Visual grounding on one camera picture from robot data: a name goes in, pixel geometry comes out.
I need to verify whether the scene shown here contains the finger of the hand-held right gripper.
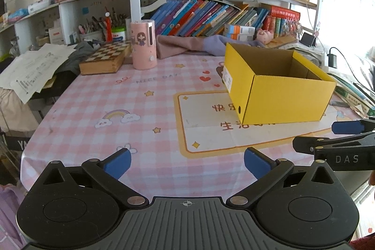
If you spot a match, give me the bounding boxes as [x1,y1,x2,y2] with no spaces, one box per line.
[292,131,375,155]
[332,118,375,135]

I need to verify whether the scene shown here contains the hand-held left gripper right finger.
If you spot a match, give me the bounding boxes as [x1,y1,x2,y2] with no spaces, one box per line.
[228,147,340,207]

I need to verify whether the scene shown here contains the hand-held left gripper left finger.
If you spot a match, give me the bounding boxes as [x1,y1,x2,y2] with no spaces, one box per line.
[36,147,148,207]

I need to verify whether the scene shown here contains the yellow cardboard box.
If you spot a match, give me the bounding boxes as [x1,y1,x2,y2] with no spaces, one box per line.
[222,43,337,124]

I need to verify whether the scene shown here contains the person's right forearm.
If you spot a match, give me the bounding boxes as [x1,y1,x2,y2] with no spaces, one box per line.
[350,237,375,250]

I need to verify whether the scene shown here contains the stack of flat books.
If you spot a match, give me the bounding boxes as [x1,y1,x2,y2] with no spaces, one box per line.
[334,63,375,119]

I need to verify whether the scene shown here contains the black power adapter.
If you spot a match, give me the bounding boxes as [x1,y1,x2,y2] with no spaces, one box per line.
[326,47,339,69]

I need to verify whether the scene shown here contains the pink checked tablecloth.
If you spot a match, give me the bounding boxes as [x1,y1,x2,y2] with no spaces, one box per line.
[20,55,375,201]

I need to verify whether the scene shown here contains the small black device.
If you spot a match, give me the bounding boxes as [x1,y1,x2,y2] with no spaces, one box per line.
[301,32,317,47]

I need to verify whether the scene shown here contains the black keyboard bag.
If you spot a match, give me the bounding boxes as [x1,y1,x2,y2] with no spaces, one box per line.
[4,133,28,152]

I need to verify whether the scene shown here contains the wooden chess box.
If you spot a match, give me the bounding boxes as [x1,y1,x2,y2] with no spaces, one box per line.
[79,40,132,75]

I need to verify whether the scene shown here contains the grey cloth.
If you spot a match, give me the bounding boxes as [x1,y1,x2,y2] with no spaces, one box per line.
[56,41,101,75]

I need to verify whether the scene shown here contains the beige cloth bag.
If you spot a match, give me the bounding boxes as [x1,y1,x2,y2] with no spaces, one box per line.
[0,86,40,133]

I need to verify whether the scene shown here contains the pink cylindrical holder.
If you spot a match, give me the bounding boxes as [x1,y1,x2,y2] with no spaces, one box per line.
[130,19,157,70]

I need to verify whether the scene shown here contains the pink pig figurine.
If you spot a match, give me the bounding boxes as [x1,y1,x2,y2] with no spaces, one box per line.
[256,28,274,44]

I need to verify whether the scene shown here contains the pink purple bag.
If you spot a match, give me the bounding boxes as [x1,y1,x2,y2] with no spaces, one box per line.
[0,184,27,250]

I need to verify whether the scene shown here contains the pile of printed papers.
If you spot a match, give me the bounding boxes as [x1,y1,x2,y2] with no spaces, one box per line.
[0,43,77,102]

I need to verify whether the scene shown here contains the white jar with green lid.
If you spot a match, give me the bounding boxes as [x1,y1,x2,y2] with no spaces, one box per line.
[111,27,127,42]

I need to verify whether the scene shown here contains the red book box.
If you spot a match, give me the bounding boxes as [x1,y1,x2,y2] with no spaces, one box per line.
[268,5,301,19]

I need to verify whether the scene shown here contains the cup of pens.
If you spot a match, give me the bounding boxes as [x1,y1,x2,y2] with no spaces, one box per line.
[78,16,107,42]

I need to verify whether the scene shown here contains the orange and white boxes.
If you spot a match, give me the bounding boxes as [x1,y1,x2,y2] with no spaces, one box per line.
[224,24,255,41]

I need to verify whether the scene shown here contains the pink and purple cloth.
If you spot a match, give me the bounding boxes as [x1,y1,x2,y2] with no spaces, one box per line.
[156,34,266,60]

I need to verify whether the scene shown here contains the red and white box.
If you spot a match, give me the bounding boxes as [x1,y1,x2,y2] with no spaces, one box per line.
[48,26,65,45]

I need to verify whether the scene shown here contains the row of blue books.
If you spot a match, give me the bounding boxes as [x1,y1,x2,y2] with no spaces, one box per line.
[149,0,270,37]

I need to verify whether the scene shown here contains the white flat box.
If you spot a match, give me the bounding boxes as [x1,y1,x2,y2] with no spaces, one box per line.
[28,0,52,15]

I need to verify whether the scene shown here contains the blue tissue pack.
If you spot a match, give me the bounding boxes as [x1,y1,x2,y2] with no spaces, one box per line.
[7,8,30,22]

